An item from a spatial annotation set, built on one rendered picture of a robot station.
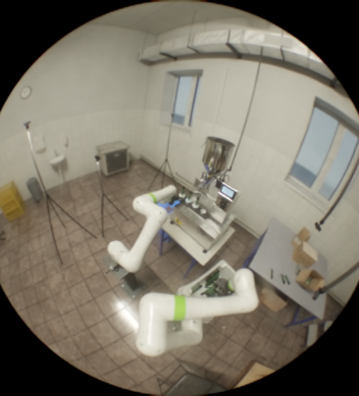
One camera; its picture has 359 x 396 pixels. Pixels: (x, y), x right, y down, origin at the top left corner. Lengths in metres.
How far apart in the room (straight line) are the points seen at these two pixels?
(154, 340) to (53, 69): 4.47
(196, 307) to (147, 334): 0.21
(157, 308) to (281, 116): 2.67
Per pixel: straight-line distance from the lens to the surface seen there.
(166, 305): 0.57
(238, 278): 0.74
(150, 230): 0.92
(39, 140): 4.06
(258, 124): 2.62
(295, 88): 2.71
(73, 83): 4.14
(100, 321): 2.20
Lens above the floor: 2.07
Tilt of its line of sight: 38 degrees down
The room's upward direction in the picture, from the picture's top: 11 degrees clockwise
